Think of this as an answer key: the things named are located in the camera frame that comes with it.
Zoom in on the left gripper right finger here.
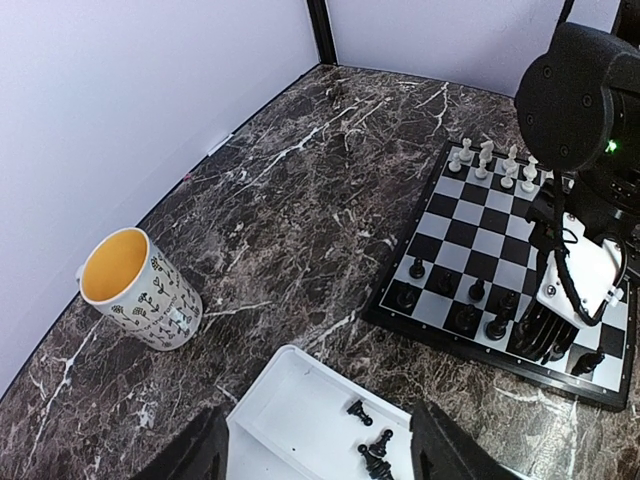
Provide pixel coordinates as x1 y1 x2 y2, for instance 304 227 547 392
410 400 518 480

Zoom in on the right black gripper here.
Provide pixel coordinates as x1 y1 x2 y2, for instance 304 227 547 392
507 300 575 364

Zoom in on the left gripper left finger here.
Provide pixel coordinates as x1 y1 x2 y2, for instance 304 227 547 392
132 407 229 480

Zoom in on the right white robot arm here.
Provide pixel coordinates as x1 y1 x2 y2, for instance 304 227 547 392
512 1 639 363

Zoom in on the black chess pieces pile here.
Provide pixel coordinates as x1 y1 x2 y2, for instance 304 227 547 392
346 399 394 480

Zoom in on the black white chess board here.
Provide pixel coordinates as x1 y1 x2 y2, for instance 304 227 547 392
364 141 637 411

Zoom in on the white chess piece row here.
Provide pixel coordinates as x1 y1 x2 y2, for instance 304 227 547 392
441 138 553 201

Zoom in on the white plastic tray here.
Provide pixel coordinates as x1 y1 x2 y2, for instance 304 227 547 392
226 345 414 479

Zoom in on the yellow patterned mug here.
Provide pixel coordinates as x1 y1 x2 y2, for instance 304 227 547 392
76 227 204 351

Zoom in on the right black frame post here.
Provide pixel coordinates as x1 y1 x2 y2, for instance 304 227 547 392
306 0 338 66

